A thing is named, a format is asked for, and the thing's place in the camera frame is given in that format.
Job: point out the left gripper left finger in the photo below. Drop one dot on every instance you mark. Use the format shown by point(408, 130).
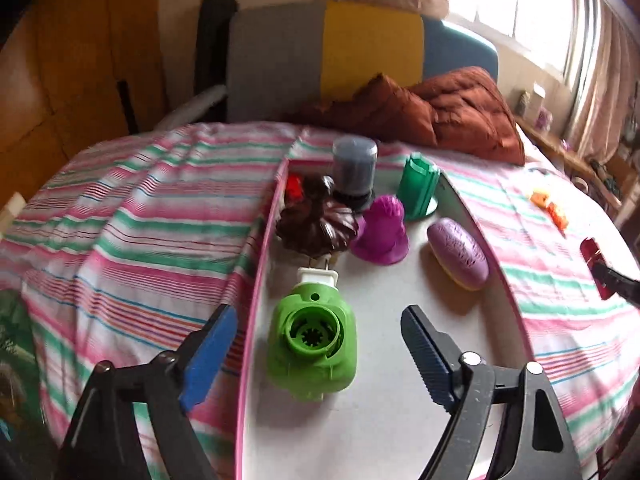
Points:
point(201, 355)

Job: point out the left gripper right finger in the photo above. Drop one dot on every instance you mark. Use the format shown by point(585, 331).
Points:
point(436, 357)

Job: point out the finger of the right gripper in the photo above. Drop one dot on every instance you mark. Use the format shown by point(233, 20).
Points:
point(617, 283)

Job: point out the red cylindrical toy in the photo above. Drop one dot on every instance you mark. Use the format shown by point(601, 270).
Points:
point(591, 252)

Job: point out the orange linked cubes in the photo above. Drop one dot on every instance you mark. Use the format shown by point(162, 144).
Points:
point(557, 216)

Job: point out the purple egg-shaped case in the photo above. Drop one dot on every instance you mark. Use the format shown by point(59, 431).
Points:
point(458, 253)

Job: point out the green plug-in device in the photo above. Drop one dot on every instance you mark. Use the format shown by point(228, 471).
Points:
point(312, 342)

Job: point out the magenta plastic cone toy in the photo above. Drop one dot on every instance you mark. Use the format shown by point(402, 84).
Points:
point(382, 238)

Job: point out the green plastic holder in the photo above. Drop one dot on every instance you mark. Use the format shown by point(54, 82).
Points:
point(417, 187)

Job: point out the dark brown flower ornament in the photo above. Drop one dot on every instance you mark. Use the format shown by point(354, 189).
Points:
point(319, 227)

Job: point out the red toy block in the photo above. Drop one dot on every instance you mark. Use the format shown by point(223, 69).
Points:
point(294, 189)

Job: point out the yellow orange plastic tool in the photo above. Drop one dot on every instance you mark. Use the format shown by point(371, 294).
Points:
point(540, 199)

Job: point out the pink rimmed white tray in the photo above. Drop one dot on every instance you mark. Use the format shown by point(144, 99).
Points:
point(385, 424)

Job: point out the wooden side table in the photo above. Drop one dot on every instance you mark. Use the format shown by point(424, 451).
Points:
point(553, 149)

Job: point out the striped bed cover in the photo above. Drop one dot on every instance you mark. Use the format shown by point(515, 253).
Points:
point(136, 240)

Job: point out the purple small box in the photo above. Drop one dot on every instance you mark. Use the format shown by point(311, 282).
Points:
point(544, 120)

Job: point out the white carton box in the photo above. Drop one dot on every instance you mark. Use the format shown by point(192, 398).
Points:
point(536, 99)

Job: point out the pink curtain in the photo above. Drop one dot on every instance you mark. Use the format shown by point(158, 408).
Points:
point(602, 70)

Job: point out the rust brown quilted blanket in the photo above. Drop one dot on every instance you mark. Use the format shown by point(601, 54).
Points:
point(462, 111)

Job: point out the grey yellow blue headboard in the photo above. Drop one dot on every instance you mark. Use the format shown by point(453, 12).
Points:
point(282, 57)

